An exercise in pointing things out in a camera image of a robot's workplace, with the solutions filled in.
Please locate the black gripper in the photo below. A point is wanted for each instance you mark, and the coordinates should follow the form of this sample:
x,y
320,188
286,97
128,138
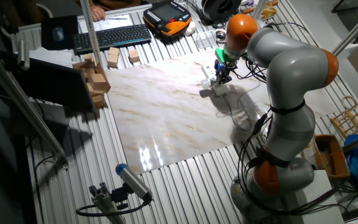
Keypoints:
x,y
224,70

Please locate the white plug adapter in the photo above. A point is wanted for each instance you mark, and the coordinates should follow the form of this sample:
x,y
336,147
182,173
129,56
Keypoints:
x,y
207,83

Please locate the brown sleeved forearm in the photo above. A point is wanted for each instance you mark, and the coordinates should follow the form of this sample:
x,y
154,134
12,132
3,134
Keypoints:
x,y
113,3

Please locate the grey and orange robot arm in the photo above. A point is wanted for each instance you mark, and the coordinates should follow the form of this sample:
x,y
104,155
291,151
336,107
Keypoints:
x,y
291,81

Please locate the person's bare hand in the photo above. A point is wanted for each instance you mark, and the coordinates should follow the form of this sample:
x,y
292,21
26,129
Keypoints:
x,y
98,13

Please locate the white power strip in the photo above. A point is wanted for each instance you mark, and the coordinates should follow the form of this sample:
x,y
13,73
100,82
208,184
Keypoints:
x,y
209,72

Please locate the green wrist adapter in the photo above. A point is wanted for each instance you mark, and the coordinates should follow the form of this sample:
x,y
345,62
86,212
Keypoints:
x,y
224,55

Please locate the clear plastic box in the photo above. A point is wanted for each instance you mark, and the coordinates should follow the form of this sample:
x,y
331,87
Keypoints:
x,y
205,39

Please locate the small metal bowl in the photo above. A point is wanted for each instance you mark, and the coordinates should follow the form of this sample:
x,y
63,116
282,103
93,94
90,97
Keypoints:
x,y
220,35

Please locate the black spool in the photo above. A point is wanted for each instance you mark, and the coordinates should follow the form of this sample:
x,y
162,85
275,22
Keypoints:
x,y
221,8

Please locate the marble pattern board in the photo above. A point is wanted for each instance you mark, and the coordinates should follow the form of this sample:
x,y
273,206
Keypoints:
x,y
154,118

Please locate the orange and black teach pendant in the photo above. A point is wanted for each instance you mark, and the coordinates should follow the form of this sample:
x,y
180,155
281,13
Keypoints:
x,y
166,17

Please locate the yellow toy bread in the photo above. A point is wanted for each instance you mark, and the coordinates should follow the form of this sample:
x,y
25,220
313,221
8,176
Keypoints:
x,y
269,12

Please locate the small wooden block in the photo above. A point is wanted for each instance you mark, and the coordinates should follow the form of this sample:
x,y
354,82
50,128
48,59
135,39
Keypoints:
x,y
114,51
134,56
82,65
99,100
112,61
92,90
98,81
89,58

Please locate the black keyboard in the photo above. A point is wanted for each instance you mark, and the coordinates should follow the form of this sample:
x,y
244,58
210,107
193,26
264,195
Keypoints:
x,y
112,38

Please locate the white paper sheet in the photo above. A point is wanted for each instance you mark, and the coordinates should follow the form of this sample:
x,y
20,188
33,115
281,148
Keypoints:
x,y
110,23

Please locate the brown tray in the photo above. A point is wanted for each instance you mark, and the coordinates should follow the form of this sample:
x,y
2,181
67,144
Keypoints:
x,y
331,155

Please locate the wooden rack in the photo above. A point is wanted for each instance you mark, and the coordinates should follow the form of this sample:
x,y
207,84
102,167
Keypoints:
x,y
351,118

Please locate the slanted aluminium bar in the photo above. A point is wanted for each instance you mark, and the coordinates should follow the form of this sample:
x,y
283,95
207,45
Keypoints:
x,y
353,32

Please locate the black mouse pad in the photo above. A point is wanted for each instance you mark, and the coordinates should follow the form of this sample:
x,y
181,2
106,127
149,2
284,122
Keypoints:
x,y
70,34

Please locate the black monitor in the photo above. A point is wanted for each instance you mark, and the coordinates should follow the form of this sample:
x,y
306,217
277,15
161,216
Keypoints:
x,y
54,84

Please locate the grey computer mouse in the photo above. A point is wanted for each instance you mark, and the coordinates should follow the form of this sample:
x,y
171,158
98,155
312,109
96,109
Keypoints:
x,y
58,33

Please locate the long slanted aluminium beam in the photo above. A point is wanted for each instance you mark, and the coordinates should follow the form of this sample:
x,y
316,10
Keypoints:
x,y
23,105

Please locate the thin aluminium post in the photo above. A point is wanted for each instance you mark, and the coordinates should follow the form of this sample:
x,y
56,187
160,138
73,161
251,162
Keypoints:
x,y
258,9

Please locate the silver camera with blue end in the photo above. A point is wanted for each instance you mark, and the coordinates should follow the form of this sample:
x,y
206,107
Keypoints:
x,y
134,182

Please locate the upright aluminium post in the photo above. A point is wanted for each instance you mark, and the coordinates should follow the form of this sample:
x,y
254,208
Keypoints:
x,y
90,31

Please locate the short aluminium profile mount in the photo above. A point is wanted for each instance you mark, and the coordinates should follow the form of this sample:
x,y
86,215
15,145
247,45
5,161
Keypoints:
x,y
104,200

